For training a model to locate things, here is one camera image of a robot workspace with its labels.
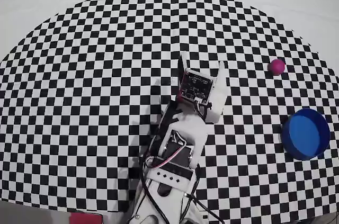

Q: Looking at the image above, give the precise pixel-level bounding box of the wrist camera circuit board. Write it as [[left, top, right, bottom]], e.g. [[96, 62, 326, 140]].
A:
[[179, 67, 215, 104]]

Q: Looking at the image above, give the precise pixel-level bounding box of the gray flat board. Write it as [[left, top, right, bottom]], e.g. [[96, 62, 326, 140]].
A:
[[0, 202, 71, 224]]

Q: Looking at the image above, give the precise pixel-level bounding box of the pink faceted ball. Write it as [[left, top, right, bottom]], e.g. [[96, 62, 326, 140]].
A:
[[267, 58, 286, 76]]

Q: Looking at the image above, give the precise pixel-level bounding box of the checkerboard printed white paper mat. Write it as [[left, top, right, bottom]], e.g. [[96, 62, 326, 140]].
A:
[[0, 0, 339, 221]]

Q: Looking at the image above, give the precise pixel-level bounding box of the blue round plastic box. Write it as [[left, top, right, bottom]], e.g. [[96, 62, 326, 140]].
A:
[[280, 107, 331, 160]]

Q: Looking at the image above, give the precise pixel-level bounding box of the black cable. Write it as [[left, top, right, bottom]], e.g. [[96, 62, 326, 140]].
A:
[[182, 165, 226, 224], [139, 152, 173, 224]]

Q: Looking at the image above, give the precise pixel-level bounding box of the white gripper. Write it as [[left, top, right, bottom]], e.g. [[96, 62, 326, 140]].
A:
[[176, 51, 228, 124]]

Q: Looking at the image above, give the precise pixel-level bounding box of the red flat object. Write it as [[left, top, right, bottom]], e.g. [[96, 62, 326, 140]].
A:
[[69, 213, 103, 224]]

